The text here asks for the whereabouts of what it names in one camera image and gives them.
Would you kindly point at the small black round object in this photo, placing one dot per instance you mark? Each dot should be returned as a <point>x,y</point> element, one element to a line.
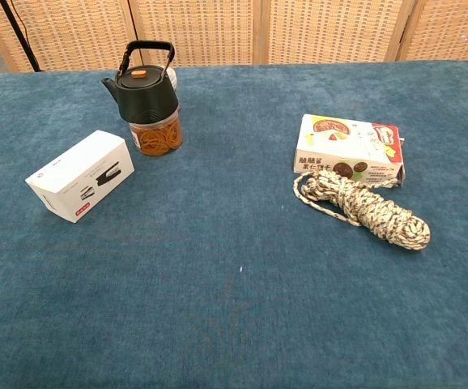
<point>153,79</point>

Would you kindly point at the clear jar of rubber bands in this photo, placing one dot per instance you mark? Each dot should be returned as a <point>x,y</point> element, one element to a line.
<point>157,139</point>

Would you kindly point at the printed snack box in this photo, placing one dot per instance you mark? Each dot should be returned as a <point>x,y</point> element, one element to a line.
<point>351,142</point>

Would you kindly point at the white stapler box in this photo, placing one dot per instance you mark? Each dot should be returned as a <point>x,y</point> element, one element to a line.
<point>76,174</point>

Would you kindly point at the blue carpet table mat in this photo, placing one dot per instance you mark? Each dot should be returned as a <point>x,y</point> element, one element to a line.
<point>234,291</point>

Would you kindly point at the woven wooden folding screen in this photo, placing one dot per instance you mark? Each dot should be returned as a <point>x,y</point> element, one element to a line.
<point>319,28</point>

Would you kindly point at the black tripod stand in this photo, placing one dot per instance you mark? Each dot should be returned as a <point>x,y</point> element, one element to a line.
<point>19,32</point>

